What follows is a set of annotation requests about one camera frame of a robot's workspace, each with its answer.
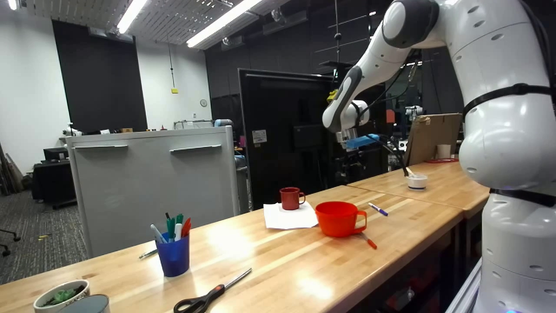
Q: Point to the blue and white pen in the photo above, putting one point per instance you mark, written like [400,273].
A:
[379,209]

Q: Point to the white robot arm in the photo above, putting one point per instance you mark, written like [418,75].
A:
[503,66]

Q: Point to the orange red pen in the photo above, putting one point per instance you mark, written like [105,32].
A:
[369,240]

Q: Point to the blue pen holder cup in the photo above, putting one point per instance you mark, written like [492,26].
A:
[174,256]

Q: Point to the pen on counter edge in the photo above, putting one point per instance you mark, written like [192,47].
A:
[148,254]

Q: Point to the black rolling panel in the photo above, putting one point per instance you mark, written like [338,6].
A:
[287,143]

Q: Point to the small dark red mug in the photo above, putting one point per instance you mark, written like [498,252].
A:
[292,197]

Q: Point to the white paper sheet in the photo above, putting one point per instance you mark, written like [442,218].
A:
[277,218]

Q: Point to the large orange cup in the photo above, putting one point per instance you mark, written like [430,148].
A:
[341,219]

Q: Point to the small white bowl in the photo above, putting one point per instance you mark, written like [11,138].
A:
[416,181]

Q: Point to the cardboard box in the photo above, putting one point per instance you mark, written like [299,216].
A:
[428,132]

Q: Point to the grey metal cabinet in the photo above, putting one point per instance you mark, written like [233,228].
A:
[126,183]

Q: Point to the white paper cup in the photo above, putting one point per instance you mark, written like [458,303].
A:
[444,152]

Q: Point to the black display screen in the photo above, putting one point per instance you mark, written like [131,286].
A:
[101,80]

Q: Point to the grey metal tin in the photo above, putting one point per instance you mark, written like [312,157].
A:
[96,303]

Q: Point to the white mug with green contents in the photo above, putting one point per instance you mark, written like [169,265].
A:
[61,296]

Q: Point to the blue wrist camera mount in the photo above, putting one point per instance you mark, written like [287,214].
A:
[362,141]

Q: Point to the black handled scissors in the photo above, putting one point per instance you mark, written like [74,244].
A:
[202,303]

